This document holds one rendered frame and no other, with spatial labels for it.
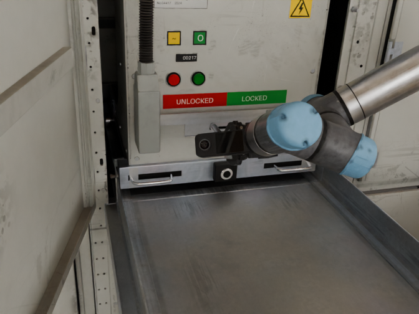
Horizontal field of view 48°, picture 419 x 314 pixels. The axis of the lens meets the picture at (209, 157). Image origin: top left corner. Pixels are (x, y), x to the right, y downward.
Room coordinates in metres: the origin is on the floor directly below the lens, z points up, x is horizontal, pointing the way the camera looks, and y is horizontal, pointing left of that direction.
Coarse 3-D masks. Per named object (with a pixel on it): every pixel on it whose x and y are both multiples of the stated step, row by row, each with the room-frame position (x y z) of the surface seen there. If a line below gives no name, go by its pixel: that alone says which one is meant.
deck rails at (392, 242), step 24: (120, 192) 0.91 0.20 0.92; (336, 192) 1.06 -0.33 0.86; (360, 192) 0.97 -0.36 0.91; (120, 216) 0.91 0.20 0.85; (360, 216) 0.95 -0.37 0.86; (384, 216) 0.88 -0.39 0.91; (384, 240) 0.86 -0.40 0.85; (408, 240) 0.80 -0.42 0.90; (144, 264) 0.74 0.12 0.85; (408, 264) 0.78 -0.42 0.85; (144, 288) 0.67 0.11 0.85; (144, 312) 0.57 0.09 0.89
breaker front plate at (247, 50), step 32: (128, 0) 1.03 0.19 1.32; (224, 0) 1.10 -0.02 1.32; (256, 0) 1.12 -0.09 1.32; (288, 0) 1.14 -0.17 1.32; (320, 0) 1.17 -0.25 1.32; (128, 32) 1.03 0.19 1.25; (160, 32) 1.05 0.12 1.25; (192, 32) 1.07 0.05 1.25; (224, 32) 1.10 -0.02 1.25; (256, 32) 1.12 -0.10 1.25; (288, 32) 1.14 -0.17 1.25; (320, 32) 1.17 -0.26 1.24; (128, 64) 1.03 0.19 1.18; (160, 64) 1.05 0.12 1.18; (192, 64) 1.08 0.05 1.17; (224, 64) 1.10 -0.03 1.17; (256, 64) 1.12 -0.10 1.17; (288, 64) 1.15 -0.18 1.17; (128, 96) 1.03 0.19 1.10; (160, 96) 1.05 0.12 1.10; (288, 96) 1.15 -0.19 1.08; (160, 128) 1.05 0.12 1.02; (192, 128) 1.07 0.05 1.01; (224, 128) 1.10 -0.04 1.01; (160, 160) 1.05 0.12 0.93
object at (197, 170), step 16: (192, 160) 1.07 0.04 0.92; (208, 160) 1.08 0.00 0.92; (224, 160) 1.09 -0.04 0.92; (256, 160) 1.12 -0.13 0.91; (272, 160) 1.13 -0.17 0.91; (288, 160) 1.14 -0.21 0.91; (128, 176) 1.02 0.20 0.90; (144, 176) 1.03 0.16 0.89; (160, 176) 1.04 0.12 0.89; (176, 176) 1.05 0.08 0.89; (192, 176) 1.07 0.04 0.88; (208, 176) 1.08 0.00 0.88; (240, 176) 1.10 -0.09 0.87
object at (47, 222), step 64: (0, 0) 0.65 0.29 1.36; (64, 0) 0.94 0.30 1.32; (0, 64) 0.62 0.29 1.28; (64, 64) 0.84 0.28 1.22; (0, 128) 0.55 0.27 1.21; (64, 128) 0.87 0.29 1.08; (0, 192) 0.56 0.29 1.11; (64, 192) 0.83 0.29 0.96; (0, 256) 0.53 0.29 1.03; (64, 256) 0.77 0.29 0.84
